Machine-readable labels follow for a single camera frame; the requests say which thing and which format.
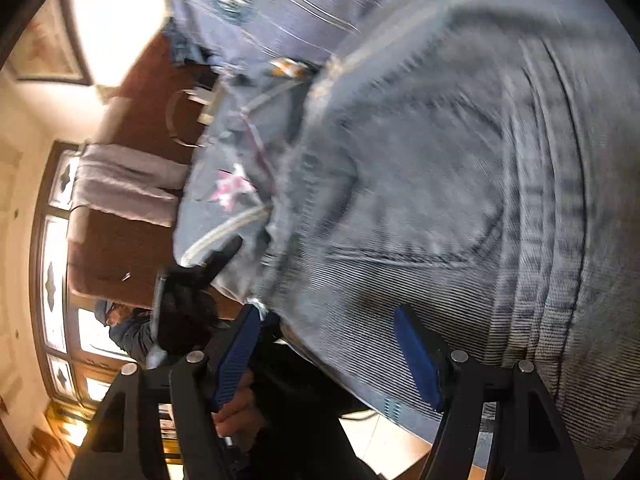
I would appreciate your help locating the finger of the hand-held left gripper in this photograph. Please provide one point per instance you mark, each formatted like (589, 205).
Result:
(222, 260)

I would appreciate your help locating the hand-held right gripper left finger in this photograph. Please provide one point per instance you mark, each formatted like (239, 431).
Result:
(240, 355)

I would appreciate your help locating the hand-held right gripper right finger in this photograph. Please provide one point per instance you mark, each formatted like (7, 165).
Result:
(415, 360)

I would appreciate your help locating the blue denim pants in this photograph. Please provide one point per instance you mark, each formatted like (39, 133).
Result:
(425, 185)

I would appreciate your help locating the person's left hand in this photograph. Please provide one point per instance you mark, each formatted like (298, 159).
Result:
(242, 415)

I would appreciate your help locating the person's dark clothing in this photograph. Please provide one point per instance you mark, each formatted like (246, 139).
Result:
(300, 400)

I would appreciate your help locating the grey pillow with pink star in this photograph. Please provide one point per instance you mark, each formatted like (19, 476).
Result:
(215, 160)

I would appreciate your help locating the grey towel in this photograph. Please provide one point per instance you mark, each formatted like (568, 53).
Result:
(125, 180)

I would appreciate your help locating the wooden framed window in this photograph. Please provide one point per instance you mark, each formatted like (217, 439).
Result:
(55, 270)

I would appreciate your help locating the white charger plug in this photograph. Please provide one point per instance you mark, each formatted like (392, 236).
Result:
(202, 95)

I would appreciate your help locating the brown wooden headboard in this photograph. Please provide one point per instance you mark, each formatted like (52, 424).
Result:
(140, 85)

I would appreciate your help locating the small orange white object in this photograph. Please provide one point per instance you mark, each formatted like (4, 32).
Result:
(287, 67)

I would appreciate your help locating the blue striped pillow with emblem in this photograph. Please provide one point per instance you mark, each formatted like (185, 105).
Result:
(300, 0)

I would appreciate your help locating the framed wall picture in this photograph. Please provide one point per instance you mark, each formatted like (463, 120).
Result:
(45, 45)

